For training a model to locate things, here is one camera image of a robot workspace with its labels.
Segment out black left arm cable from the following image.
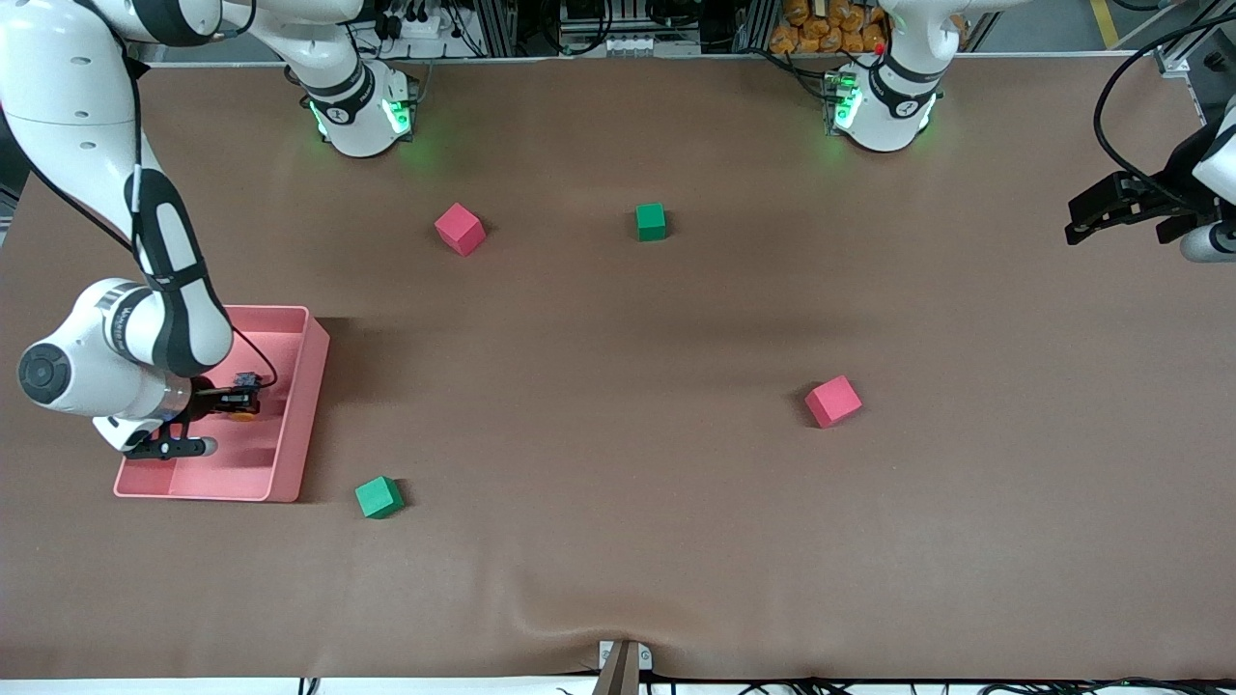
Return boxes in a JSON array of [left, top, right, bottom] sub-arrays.
[[1093, 10, 1236, 199]]

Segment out brown table cover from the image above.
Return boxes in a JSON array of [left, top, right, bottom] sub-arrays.
[[0, 53, 1236, 681]]

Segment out white power strip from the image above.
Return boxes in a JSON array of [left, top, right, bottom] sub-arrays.
[[381, 5, 469, 40]]

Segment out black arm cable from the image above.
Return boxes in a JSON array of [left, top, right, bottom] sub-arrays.
[[121, 48, 281, 389], [1093, 10, 1236, 199]]

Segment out metal clamp bracket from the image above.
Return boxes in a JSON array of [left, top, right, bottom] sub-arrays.
[[597, 639, 653, 695]]

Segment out white socket strip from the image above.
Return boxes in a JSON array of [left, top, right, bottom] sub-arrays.
[[575, 37, 701, 57]]

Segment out aluminium frame profile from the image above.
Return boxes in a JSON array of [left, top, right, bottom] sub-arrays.
[[1154, 0, 1236, 78]]

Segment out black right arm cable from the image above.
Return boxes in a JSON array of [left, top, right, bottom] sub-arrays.
[[121, 48, 281, 389]]

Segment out pink foam cube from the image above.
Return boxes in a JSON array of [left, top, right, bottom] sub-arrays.
[[804, 375, 863, 430], [435, 203, 487, 258]]

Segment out aluminium frame post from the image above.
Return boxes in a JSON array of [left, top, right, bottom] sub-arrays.
[[734, 0, 778, 54], [473, 0, 518, 57]]

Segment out pink plastic bin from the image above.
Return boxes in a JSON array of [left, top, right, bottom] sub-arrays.
[[113, 303, 331, 504]]

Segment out orange snack bag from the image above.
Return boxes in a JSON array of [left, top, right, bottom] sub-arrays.
[[770, 0, 889, 54]]

